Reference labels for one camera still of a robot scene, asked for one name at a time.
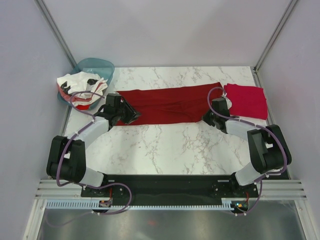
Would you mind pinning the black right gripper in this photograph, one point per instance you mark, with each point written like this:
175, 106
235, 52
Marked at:
205, 117

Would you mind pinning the aluminium front rail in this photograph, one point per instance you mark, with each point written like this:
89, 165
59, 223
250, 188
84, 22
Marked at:
270, 190

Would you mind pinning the left aluminium frame post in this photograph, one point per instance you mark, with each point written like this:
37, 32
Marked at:
44, 10

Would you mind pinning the folded bright red t-shirt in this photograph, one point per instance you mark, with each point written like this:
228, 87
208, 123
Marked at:
247, 101

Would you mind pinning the aluminium frame post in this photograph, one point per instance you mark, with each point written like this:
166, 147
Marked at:
44, 10
275, 35

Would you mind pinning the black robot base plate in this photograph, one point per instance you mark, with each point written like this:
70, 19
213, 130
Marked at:
170, 189

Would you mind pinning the light blue cable duct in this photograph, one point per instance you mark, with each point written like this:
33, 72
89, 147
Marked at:
95, 204

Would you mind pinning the dark red t-shirt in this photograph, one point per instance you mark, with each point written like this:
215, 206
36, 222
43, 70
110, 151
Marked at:
171, 105

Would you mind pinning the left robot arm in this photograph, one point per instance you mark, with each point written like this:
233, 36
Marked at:
67, 155

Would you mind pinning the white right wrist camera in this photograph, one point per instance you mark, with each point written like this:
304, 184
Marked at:
228, 101

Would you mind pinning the teal plastic basket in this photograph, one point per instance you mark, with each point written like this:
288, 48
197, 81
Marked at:
98, 66

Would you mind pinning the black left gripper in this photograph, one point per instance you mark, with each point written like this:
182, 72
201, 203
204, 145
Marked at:
132, 114

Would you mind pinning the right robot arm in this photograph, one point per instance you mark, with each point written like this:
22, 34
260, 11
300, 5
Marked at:
268, 151

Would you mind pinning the small red garment in basket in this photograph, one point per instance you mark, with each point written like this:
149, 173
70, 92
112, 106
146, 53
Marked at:
83, 107

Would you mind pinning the white patterned t-shirt pile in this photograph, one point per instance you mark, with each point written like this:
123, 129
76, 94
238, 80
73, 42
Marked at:
91, 86

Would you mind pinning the right aluminium frame post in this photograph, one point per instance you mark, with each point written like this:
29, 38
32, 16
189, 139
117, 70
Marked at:
275, 35

